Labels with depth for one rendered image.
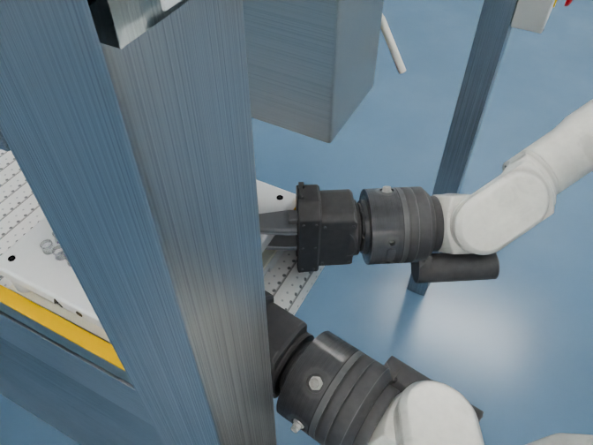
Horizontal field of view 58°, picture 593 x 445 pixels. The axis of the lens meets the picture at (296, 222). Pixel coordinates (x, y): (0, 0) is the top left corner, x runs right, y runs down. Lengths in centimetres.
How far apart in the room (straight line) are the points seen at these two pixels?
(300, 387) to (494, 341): 131
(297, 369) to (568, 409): 131
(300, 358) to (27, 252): 33
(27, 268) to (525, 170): 54
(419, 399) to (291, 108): 27
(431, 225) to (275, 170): 156
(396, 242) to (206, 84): 45
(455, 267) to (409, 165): 156
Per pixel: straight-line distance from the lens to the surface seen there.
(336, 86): 46
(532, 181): 63
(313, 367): 48
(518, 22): 116
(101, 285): 24
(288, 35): 46
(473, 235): 60
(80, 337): 61
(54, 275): 62
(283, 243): 62
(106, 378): 65
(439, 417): 46
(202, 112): 17
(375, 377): 48
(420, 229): 60
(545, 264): 199
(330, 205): 59
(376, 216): 59
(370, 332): 168
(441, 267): 64
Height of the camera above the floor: 144
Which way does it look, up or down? 48 degrees down
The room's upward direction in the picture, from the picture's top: straight up
